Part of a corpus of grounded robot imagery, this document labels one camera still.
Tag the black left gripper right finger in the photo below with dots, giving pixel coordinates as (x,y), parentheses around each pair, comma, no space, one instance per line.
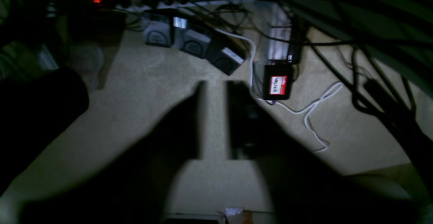
(303,188)

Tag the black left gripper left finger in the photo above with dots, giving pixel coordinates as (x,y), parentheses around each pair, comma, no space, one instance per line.
(134,187)

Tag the black labelled power adapter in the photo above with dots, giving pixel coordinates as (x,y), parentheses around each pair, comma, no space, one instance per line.
(277,82)

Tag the grey black box middle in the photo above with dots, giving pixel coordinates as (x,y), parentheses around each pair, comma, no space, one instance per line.
(195,41)

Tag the grey black box left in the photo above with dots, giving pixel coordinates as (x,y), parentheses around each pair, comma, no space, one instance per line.
(157,28)

